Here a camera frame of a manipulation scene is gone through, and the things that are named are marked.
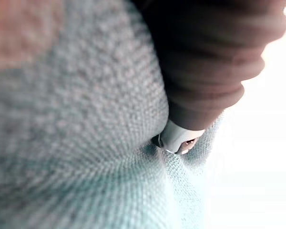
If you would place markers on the teal blue fabric cushion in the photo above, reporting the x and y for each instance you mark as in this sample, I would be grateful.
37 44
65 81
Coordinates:
81 133

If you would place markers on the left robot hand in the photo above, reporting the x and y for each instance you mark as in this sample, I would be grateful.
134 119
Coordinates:
205 59

